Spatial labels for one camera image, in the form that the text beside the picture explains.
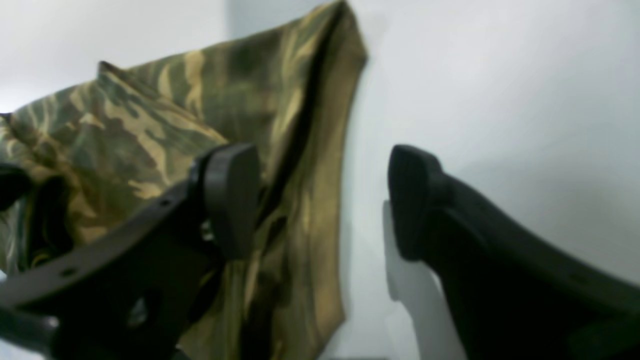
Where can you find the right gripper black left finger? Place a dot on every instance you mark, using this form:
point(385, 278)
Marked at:
point(131, 294)

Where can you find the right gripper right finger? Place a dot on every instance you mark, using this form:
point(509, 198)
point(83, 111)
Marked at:
point(511, 295)

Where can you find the camouflage T-shirt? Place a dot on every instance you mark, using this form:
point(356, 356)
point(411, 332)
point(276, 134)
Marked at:
point(78, 163)

